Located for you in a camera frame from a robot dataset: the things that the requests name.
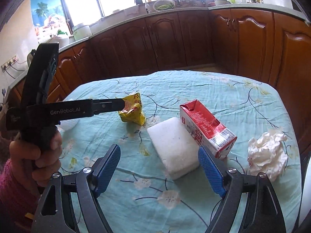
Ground white plastic bag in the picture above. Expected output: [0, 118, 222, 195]
[56, 119, 79, 133]

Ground white foam block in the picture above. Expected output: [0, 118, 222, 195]
[146, 117, 200, 180]

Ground white lidded bucket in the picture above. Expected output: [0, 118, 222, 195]
[72, 23, 92, 42]

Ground electric kettle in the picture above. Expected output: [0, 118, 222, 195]
[26, 49, 37, 67]

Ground grey kitchen countertop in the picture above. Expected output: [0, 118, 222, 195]
[10, 2, 307, 88]

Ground red milk carton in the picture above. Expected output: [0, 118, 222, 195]
[179, 99, 238, 159]

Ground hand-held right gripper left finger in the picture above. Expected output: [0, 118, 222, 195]
[31, 144, 121, 233]

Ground colander with green beans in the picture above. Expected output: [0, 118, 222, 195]
[153, 0, 175, 11]

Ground wall poster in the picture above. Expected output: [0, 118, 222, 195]
[30, 0, 71, 38]

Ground yellow snack packet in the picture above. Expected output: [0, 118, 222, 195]
[118, 92, 146, 126]

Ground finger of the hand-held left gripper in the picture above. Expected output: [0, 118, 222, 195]
[92, 98, 126, 116]

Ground teal floral tablecloth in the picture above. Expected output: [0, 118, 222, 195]
[41, 70, 303, 233]

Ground wooden lower cabinets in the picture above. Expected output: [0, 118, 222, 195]
[7, 8, 311, 156]

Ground crumpled white paper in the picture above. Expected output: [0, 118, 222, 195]
[247, 129, 288, 181]

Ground person's left forearm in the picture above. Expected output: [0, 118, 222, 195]
[0, 136, 44, 226]

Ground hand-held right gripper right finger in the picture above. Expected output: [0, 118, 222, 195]
[198, 146, 287, 233]

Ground wall power strip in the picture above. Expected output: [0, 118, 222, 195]
[1, 54, 19, 72]

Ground kitchen faucet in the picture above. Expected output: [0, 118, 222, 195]
[134, 0, 150, 14]

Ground person's left hand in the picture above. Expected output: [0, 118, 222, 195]
[9, 125, 63, 187]

